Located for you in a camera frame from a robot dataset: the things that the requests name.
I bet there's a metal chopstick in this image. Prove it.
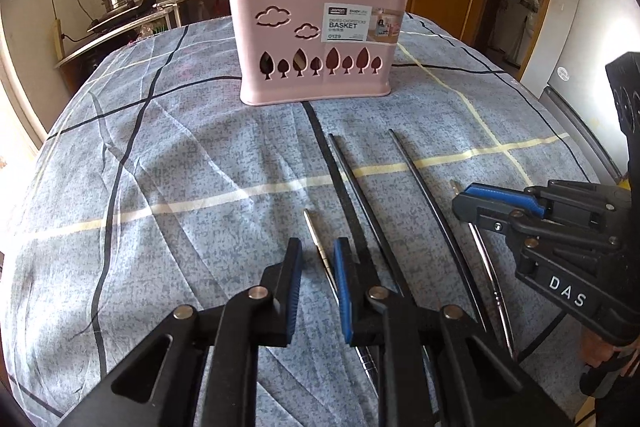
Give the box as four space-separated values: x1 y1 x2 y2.
450 179 517 363
303 208 380 403

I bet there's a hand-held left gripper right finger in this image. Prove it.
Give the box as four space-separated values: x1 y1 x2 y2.
332 237 576 427

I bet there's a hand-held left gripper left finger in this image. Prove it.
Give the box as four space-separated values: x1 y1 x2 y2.
60 237 304 427

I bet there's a blue checked tablecloth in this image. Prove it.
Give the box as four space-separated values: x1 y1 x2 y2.
7 12 626 427

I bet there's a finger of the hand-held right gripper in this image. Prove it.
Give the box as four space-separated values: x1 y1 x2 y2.
457 179 633 228
451 196 626 275

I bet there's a dark side cabinet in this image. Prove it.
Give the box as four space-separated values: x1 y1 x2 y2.
54 0 231 72

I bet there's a black chopstick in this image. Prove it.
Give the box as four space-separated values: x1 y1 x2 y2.
327 133 371 288
330 134 408 300
388 129 493 328

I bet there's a pink plastic utensil basket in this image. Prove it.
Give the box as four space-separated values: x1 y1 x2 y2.
225 0 412 106

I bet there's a grey refrigerator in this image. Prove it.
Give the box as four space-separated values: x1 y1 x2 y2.
520 0 640 178

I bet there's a black induction cooker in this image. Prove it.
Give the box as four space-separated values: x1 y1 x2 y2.
87 4 161 32

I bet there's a person's right hand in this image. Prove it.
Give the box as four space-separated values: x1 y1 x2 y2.
579 329 640 395

